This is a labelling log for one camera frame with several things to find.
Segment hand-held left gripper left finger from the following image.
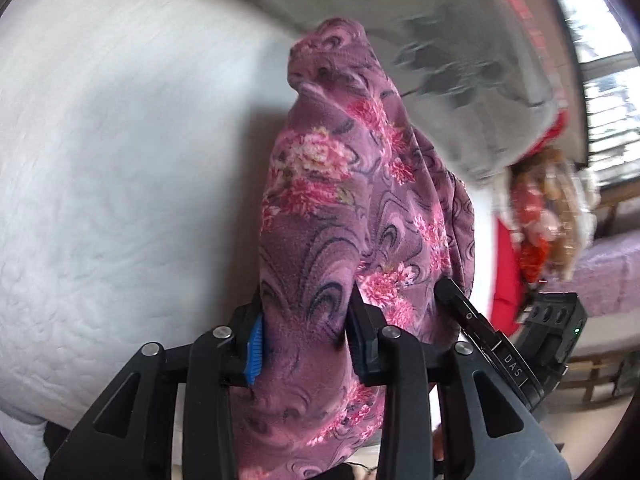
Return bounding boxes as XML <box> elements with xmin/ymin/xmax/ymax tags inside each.
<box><xmin>44</xmin><ymin>287</ymin><xmax>264</xmax><ymax>480</ymax></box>

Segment plain red cloth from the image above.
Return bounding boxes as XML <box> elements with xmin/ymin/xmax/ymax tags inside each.
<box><xmin>491</xmin><ymin>220</ymin><xmax>532</xmax><ymax>337</ymax></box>

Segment purple bench cover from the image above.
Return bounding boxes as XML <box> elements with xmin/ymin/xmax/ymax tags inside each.
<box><xmin>574</xmin><ymin>232</ymin><xmax>640</xmax><ymax>322</ymax></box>

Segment window with blinds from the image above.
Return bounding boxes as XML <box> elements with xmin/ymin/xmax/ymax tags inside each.
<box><xmin>542</xmin><ymin>0</ymin><xmax>640</xmax><ymax>173</ymax></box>

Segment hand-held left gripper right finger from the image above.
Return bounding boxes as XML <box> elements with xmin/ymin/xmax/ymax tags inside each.
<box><xmin>347</xmin><ymin>287</ymin><xmax>571</xmax><ymax>480</ymax></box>

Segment purple floral fleece garment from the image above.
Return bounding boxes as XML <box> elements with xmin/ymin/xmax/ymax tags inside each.
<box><xmin>232</xmin><ymin>17</ymin><xmax>476</xmax><ymax>480</ymax></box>

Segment clear plastic bag of toys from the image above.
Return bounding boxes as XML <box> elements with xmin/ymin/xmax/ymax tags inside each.
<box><xmin>505</xmin><ymin>145</ymin><xmax>601</xmax><ymax>286</ymax></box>

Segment wooden bench with pink cover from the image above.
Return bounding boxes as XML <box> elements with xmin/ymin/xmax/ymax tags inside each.
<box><xmin>562</xmin><ymin>187</ymin><xmax>640</xmax><ymax>403</ymax></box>

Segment white quilted bedsheet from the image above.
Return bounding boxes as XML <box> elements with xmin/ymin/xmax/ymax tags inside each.
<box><xmin>0</xmin><ymin>0</ymin><xmax>501</xmax><ymax>466</ymax></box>

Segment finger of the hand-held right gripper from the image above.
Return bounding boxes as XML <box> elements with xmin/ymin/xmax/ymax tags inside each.
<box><xmin>434</xmin><ymin>278</ymin><xmax>502</xmax><ymax>355</ymax></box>

